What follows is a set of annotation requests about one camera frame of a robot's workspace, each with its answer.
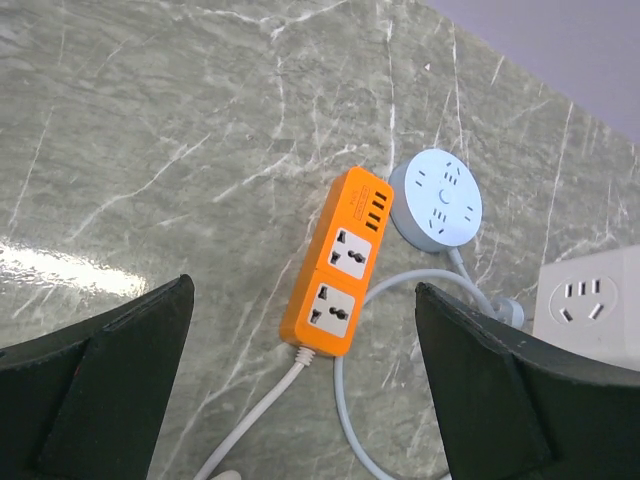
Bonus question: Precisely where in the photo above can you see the round blue power socket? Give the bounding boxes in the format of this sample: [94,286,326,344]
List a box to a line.
[389,148,483,253]

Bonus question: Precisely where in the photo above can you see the white cube plug adapter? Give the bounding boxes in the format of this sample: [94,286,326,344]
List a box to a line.
[533,245,640,371]

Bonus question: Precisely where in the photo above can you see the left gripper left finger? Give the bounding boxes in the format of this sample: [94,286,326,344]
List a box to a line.
[1,275,194,479]

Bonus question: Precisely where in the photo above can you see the orange power strip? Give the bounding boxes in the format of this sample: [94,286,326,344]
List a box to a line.
[279,166,394,357]

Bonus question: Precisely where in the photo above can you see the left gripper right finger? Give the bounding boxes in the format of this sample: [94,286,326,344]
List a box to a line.
[415,283,639,479]

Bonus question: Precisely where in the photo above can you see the white power strip cord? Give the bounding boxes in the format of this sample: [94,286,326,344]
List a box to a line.
[192,345,317,480]

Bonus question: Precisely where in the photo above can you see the light blue socket cable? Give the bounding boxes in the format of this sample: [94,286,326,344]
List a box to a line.
[332,247,526,480]

